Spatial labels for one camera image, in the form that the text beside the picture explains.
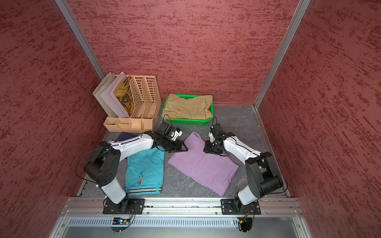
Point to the brown patterned book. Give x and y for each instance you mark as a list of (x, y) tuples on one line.
[(123, 93)]

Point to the khaki pants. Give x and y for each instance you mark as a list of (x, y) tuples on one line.
[(196, 108)]

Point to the purple pants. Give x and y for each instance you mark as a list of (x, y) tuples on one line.
[(212, 171)]

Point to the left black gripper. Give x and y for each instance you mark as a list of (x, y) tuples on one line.
[(177, 148)]

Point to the beige plastic file organizer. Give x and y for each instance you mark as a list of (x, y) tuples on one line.
[(147, 102)]

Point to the dark blue notebook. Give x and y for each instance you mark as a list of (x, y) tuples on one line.
[(125, 136)]

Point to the teal folded shorts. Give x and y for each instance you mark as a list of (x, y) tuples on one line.
[(145, 172)]

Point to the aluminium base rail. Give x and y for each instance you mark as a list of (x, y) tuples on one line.
[(169, 217)]

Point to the aluminium corner post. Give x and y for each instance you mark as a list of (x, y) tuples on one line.
[(290, 32), (79, 34)]

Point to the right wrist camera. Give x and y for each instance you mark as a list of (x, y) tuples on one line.
[(216, 132)]

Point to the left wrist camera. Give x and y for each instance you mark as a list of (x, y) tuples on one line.
[(169, 132)]

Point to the lilac folder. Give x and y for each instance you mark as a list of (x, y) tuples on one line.
[(109, 98)]

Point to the right aluminium corner post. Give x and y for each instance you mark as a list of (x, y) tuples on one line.
[(290, 32)]

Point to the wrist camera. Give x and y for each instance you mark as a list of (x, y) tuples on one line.
[(216, 132), (169, 132)]

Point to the green plastic basket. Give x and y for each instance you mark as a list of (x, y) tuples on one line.
[(188, 121)]

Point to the left aluminium corner post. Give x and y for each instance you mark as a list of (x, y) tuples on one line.
[(79, 34)]

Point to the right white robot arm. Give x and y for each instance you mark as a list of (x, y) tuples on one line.
[(263, 176)]

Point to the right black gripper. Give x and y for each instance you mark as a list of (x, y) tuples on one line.
[(208, 148)]

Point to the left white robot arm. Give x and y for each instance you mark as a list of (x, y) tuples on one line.
[(102, 163)]

